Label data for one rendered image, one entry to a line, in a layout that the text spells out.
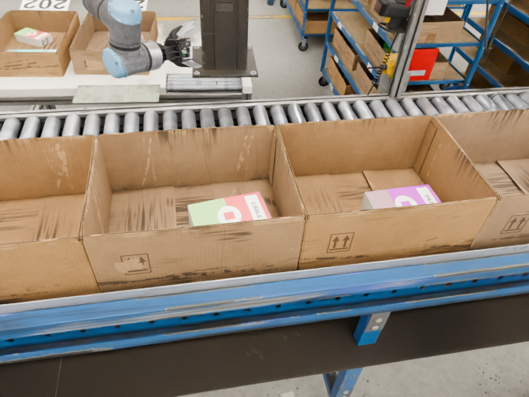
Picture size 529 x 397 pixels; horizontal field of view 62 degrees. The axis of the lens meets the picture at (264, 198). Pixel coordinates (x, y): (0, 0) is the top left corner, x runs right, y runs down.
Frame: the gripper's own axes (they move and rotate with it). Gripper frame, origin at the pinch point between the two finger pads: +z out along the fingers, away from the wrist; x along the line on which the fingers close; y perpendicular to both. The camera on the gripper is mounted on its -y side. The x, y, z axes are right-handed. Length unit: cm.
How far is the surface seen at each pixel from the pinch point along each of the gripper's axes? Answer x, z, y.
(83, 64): -3.8, -24.1, -38.8
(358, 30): -15, 141, -15
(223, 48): -4.0, 14.9, -2.0
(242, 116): -24.1, -1.0, 19.5
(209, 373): -61, -66, 64
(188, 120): -22.6, -16.2, 8.2
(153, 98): -16.4, -15.7, -10.1
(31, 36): 6, -26, -72
